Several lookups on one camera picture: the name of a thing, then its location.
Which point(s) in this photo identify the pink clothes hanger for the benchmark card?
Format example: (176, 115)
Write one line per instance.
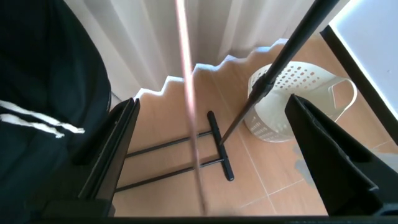
(188, 77)

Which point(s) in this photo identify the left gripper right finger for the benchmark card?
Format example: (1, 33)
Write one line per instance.
(335, 168)

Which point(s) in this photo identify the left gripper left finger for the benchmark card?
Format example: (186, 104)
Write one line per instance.
(102, 174)

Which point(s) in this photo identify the white laundry basket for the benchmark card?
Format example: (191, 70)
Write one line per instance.
(270, 124)

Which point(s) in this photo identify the black shorts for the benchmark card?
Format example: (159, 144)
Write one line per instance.
(46, 62)

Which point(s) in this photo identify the black clothes rack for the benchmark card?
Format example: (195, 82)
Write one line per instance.
(292, 49)

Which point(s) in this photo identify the beige curtain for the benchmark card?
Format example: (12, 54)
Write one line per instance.
(140, 37)

